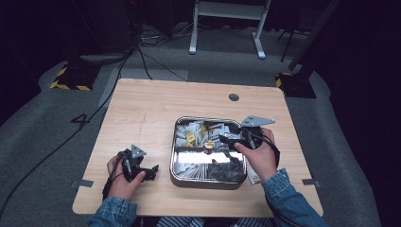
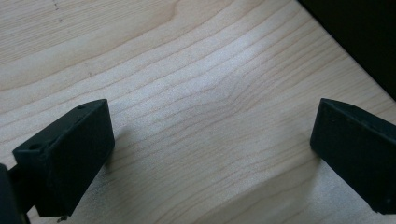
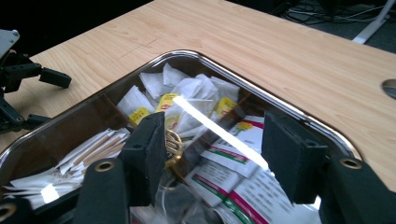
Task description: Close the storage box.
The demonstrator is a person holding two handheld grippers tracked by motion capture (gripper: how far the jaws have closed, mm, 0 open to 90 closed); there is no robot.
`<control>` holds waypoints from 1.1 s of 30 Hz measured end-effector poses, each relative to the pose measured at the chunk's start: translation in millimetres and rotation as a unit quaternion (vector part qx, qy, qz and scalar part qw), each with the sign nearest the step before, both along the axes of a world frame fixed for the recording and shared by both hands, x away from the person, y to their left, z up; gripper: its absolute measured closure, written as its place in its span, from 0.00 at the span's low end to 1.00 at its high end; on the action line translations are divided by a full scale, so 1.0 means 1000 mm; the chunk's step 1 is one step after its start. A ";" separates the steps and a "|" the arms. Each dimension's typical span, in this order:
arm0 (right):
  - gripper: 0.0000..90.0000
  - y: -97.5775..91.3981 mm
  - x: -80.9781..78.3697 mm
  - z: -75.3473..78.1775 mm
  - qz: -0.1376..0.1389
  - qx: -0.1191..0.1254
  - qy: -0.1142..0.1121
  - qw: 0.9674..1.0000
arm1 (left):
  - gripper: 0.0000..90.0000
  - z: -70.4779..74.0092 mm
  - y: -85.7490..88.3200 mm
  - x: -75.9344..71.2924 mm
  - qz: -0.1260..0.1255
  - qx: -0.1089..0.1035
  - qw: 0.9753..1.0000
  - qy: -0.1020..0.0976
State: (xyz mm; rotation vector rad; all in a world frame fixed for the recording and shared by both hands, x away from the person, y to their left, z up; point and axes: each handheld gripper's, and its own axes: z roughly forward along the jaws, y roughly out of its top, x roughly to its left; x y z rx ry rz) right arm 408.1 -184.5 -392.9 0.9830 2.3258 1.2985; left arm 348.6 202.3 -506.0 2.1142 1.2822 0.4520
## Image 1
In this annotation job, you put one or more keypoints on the white metal stand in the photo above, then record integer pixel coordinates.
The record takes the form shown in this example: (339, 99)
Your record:
(227, 11)

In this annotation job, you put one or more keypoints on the pile of yellow-label tea bags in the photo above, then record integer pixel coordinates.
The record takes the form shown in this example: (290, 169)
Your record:
(192, 132)

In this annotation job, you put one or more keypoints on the person's striped trousers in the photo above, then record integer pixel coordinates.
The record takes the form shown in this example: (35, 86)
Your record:
(176, 222)

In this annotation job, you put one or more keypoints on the grey table grommet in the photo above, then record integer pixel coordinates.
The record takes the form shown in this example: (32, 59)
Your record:
(234, 97)

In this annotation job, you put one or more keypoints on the pile of dark packets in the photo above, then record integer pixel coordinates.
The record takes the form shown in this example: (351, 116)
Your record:
(222, 171)

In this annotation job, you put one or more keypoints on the grey tape piece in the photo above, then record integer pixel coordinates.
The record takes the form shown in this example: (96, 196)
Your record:
(310, 182)
(84, 183)

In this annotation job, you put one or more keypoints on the dark slanted pole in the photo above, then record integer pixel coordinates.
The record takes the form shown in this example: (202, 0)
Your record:
(312, 34)

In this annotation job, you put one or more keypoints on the silver metal compartment tray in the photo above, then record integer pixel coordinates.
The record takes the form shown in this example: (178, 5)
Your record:
(205, 185)

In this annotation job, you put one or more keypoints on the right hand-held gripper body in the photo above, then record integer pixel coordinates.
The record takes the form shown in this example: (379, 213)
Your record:
(255, 121)

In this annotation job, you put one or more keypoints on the person's right hand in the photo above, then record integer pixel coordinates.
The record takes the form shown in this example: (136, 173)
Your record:
(261, 160)

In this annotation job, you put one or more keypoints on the bundle of white stick packets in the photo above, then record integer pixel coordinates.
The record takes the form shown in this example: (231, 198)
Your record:
(192, 171)

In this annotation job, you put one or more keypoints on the black base with yellow stripes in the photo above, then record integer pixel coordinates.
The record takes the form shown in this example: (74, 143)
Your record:
(75, 77)
(296, 86)

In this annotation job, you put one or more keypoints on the person's left hand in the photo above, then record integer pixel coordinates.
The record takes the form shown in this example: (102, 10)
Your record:
(123, 187)

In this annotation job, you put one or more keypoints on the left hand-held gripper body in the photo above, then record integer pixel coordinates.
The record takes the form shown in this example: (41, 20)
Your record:
(134, 160)

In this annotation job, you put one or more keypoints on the white sachet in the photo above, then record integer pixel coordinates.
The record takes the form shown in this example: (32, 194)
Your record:
(253, 178)

